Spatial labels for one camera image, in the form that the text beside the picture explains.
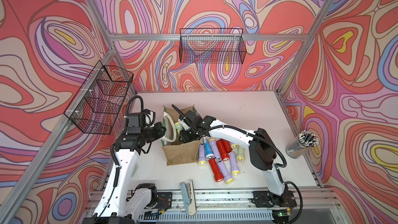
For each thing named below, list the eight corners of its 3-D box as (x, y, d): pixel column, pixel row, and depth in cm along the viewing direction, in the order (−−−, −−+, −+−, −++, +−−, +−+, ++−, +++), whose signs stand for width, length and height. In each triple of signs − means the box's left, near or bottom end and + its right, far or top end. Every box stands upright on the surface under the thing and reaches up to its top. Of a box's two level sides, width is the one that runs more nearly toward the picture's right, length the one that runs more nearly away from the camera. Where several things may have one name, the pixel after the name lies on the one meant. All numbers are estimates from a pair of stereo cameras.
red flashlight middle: (222, 160, 87) (223, 159, 85) (215, 142, 94) (216, 140, 92) (229, 158, 87) (230, 157, 86) (222, 140, 95) (222, 139, 93)
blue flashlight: (206, 159, 87) (206, 157, 85) (203, 141, 94) (204, 139, 92) (214, 158, 87) (214, 156, 85) (211, 140, 94) (211, 138, 93)
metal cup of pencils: (287, 159, 89) (305, 145, 74) (282, 146, 94) (298, 130, 80) (301, 159, 89) (322, 145, 74) (296, 146, 94) (313, 130, 80)
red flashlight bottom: (216, 183, 80) (217, 181, 78) (207, 161, 87) (208, 159, 85) (223, 180, 81) (224, 178, 79) (214, 159, 88) (214, 157, 86)
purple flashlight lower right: (231, 174, 81) (232, 173, 80) (228, 153, 89) (229, 152, 87) (239, 175, 81) (239, 173, 80) (235, 153, 89) (236, 152, 87)
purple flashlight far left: (198, 166, 85) (198, 164, 83) (198, 145, 93) (198, 143, 91) (206, 166, 85) (206, 164, 83) (205, 145, 93) (206, 143, 91)
